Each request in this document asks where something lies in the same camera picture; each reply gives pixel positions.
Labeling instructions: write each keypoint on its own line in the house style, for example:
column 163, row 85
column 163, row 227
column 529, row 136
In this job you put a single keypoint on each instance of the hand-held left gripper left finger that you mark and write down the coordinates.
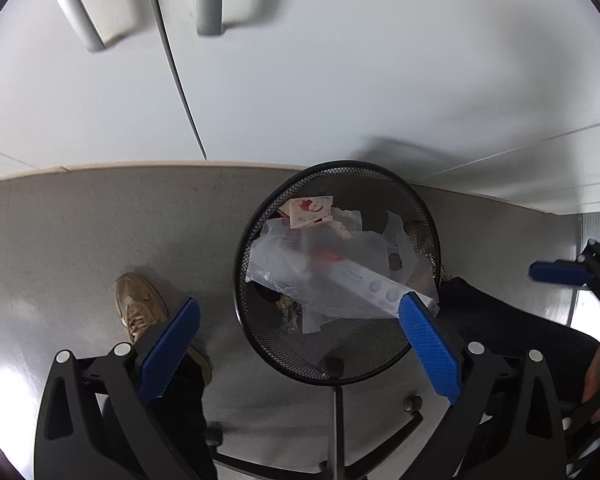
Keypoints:
column 170, row 350

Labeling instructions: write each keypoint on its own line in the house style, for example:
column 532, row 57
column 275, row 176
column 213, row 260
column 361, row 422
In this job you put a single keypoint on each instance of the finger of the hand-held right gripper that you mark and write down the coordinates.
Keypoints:
column 560, row 273

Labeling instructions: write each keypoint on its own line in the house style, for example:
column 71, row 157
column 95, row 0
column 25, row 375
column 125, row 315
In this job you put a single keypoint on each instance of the black mesh wastebasket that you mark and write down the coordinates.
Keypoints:
column 290, row 355

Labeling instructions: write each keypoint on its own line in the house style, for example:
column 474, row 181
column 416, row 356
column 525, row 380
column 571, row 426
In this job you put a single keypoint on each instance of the pink printed paper package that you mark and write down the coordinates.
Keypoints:
column 307, row 212

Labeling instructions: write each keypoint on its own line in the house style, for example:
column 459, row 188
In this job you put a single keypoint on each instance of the translucent white plastic bag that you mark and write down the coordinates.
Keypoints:
column 290, row 260

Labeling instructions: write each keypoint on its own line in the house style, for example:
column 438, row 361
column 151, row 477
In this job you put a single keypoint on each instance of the person's left leg black pants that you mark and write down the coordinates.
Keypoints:
column 187, row 425

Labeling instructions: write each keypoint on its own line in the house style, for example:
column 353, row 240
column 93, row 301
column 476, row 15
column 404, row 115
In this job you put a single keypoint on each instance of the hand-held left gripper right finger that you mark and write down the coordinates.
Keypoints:
column 430, row 350

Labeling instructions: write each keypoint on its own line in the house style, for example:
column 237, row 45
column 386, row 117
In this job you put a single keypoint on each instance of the person's right leg black pants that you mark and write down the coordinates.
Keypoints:
column 505, row 320

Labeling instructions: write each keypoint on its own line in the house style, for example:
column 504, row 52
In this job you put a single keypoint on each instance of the white base cabinet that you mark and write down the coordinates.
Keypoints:
column 355, row 60

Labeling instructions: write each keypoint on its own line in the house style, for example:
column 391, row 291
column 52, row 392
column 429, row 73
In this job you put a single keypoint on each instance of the tan sneaker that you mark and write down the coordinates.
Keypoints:
column 140, row 305

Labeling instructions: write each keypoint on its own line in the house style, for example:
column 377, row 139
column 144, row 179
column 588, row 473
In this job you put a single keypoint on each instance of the person's leg black pants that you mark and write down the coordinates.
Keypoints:
column 187, row 425
column 505, row 320

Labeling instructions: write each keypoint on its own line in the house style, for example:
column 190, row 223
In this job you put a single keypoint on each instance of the white purple carton box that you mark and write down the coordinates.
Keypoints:
column 375, row 285

